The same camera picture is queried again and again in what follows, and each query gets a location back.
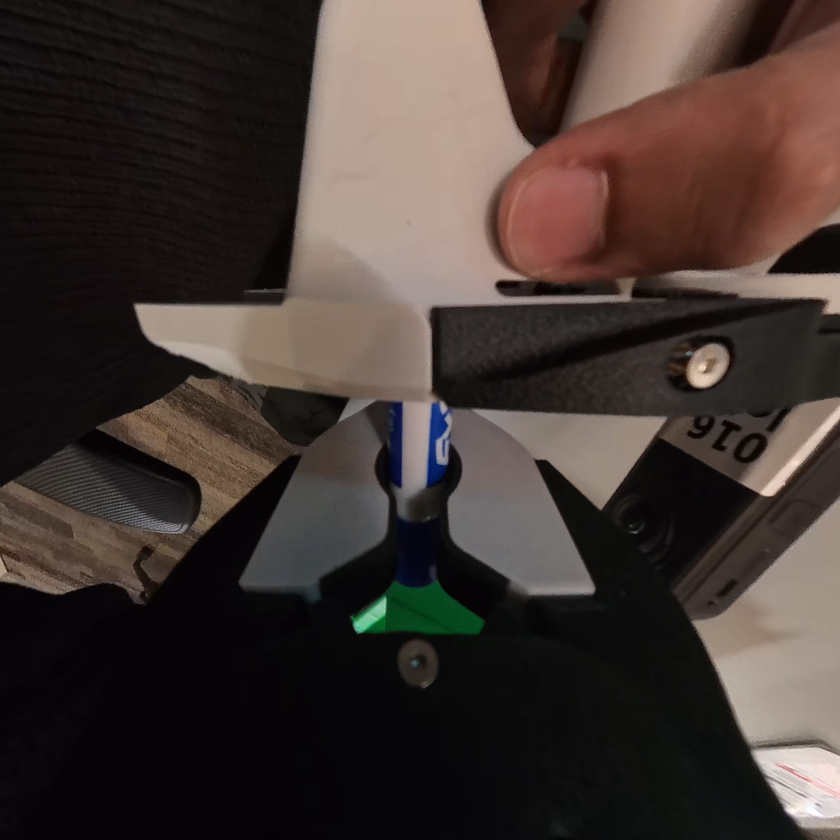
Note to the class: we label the green plastic bin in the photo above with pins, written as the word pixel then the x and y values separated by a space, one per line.
pixel 420 613

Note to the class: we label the blue dry erase marker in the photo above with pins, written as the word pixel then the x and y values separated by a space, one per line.
pixel 410 446

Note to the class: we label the grey desk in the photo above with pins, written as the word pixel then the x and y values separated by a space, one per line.
pixel 787 656

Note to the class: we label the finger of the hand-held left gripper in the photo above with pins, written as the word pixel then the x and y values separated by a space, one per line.
pixel 394 164

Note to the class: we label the laminated paper sheet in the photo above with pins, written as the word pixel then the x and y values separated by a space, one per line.
pixel 800 781

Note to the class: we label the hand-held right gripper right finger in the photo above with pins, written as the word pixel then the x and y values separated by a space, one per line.
pixel 518 518

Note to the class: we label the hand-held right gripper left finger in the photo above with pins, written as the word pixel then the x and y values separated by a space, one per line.
pixel 315 518

